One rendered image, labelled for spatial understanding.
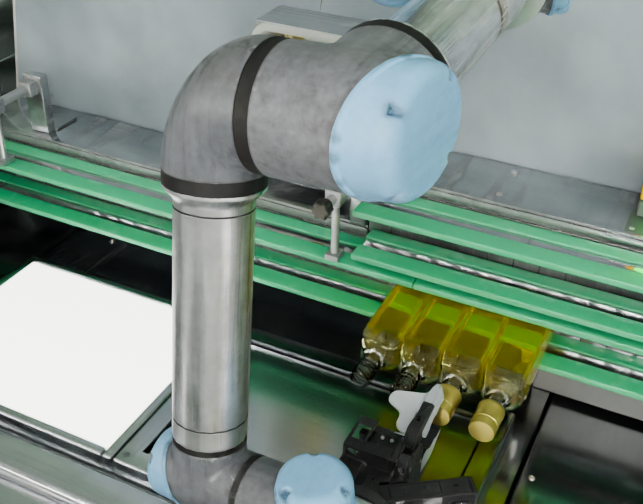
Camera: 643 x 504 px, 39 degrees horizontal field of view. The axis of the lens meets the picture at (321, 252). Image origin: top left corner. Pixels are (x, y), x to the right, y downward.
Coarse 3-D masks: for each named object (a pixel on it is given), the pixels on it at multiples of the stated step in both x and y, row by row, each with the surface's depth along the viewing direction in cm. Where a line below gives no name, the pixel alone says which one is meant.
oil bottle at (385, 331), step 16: (400, 288) 132; (384, 304) 129; (400, 304) 129; (416, 304) 129; (384, 320) 126; (400, 320) 126; (368, 336) 123; (384, 336) 123; (400, 336) 123; (384, 352) 122; (384, 368) 124
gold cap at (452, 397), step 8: (440, 384) 117; (448, 384) 116; (448, 392) 115; (456, 392) 115; (448, 400) 114; (456, 400) 115; (440, 408) 113; (448, 408) 113; (440, 416) 114; (448, 416) 113; (440, 424) 114
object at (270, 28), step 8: (264, 24) 134; (272, 24) 134; (280, 24) 134; (256, 32) 136; (264, 32) 137; (272, 32) 139; (280, 32) 134; (288, 32) 133; (296, 32) 133; (304, 32) 132; (312, 32) 132; (320, 32) 131; (312, 40) 140; (320, 40) 132; (328, 40) 131; (336, 40) 130
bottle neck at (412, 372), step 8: (408, 368) 120; (416, 368) 120; (400, 376) 118; (408, 376) 118; (416, 376) 119; (392, 384) 118; (400, 384) 117; (408, 384) 117; (416, 384) 119; (392, 392) 118
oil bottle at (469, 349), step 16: (464, 320) 126; (480, 320) 126; (496, 320) 126; (464, 336) 123; (480, 336) 123; (496, 336) 123; (448, 352) 120; (464, 352) 120; (480, 352) 120; (448, 368) 119; (464, 368) 118; (480, 368) 118; (480, 384) 121
